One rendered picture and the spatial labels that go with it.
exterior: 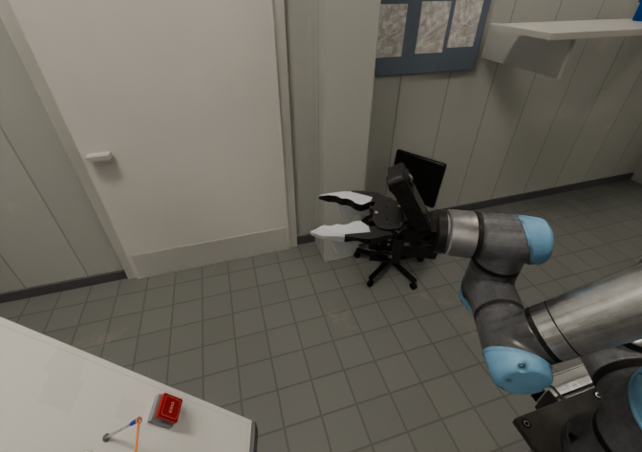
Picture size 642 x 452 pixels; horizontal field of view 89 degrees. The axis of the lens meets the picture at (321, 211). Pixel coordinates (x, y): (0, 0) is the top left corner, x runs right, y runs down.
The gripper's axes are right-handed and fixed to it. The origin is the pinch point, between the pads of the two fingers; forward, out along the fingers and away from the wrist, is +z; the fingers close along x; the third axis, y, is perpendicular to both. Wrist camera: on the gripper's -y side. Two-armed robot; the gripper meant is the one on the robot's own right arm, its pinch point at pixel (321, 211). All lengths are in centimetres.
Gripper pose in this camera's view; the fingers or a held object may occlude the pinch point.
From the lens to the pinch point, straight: 54.5
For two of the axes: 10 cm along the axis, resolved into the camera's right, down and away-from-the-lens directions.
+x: 1.5, -6.8, 7.2
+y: 0.2, 7.3, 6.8
